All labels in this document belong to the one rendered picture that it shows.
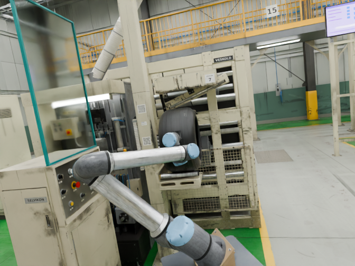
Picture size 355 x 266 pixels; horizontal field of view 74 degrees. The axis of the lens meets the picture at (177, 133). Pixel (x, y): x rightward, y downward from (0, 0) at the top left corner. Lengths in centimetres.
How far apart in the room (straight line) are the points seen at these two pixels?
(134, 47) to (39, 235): 154
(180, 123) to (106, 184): 86
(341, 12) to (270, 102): 631
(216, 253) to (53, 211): 96
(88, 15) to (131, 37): 1182
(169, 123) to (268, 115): 963
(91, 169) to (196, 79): 143
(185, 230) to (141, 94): 127
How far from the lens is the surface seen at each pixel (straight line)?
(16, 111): 514
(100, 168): 114
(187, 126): 186
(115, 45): 255
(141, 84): 210
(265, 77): 1137
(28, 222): 176
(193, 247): 127
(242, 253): 160
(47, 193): 160
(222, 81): 239
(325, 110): 1186
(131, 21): 221
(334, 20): 563
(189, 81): 227
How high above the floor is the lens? 153
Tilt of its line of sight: 8 degrees down
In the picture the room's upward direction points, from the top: 8 degrees counter-clockwise
